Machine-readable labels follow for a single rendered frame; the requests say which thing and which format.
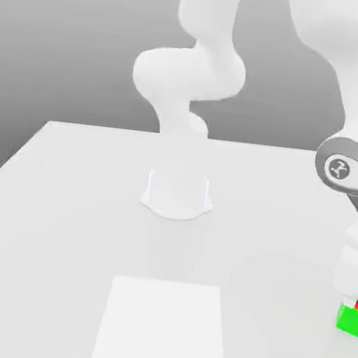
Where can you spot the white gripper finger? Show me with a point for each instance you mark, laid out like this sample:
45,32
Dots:
349,302

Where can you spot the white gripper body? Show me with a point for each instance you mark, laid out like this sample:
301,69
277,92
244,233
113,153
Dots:
351,270

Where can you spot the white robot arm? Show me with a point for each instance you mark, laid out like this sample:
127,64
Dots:
191,74

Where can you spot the small green cube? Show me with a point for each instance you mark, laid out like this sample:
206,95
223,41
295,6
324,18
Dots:
349,320

